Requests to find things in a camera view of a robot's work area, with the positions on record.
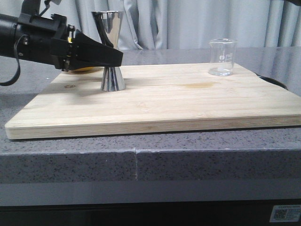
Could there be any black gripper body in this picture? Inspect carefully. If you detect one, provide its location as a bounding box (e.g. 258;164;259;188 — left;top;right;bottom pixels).
13;14;77;71

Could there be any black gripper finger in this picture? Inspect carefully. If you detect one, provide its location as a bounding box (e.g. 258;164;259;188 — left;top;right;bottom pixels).
68;30;123;71

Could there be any steel double jigger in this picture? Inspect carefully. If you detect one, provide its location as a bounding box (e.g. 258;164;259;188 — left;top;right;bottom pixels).
92;11;126;92

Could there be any glass measuring beaker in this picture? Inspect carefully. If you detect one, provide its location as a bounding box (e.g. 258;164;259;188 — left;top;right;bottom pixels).
208;38;237;76

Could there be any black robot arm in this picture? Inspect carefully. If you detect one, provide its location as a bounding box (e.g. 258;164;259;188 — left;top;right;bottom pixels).
0;14;123;71

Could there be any yellow lemon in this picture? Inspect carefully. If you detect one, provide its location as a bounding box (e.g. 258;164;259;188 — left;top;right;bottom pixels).
69;67;102;74

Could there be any wooden cutting board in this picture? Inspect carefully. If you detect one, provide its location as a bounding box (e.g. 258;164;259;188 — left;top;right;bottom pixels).
5;63;301;139

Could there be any white label sticker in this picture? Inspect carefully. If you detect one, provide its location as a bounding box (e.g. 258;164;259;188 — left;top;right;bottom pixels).
269;205;301;223

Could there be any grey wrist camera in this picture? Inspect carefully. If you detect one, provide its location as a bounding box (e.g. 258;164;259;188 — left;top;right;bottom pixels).
21;0;61;16

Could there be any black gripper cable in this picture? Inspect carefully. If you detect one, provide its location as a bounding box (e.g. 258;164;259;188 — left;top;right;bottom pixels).
0;34;30;87

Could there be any black board handle strap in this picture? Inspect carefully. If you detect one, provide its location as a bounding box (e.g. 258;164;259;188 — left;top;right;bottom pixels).
257;73;291;92

